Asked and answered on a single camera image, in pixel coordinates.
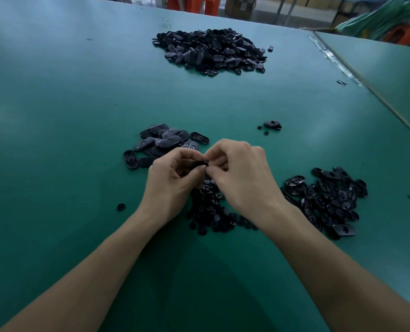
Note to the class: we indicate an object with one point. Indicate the person's right hand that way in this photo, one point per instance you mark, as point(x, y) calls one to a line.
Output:
point(250, 179)

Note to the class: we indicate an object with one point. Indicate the person's left hand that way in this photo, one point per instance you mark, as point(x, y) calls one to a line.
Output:
point(167, 188)

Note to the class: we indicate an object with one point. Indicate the pile of small black buttons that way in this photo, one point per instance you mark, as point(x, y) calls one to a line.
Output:
point(208, 211)

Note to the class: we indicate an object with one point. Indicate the lone black ring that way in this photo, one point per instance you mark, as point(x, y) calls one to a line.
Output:
point(121, 206)

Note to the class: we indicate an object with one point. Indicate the pile of black oval shells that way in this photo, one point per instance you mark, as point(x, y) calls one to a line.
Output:
point(329, 200)

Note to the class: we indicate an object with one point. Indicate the person's left forearm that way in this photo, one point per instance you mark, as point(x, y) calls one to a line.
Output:
point(77, 283)

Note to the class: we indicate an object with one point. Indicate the person's right forearm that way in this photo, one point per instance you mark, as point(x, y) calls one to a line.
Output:
point(343, 280)

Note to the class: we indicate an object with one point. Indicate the small black plastic scrap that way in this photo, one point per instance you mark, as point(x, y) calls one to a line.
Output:
point(342, 83)

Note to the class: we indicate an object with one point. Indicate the small open cardboard box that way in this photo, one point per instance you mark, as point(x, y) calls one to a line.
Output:
point(240, 4)

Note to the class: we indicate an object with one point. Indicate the red plastic stool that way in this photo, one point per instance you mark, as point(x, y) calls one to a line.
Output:
point(405, 33)
point(203, 3)
point(172, 2)

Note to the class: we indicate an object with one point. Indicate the green striped bag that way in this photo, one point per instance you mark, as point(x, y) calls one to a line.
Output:
point(376, 17)

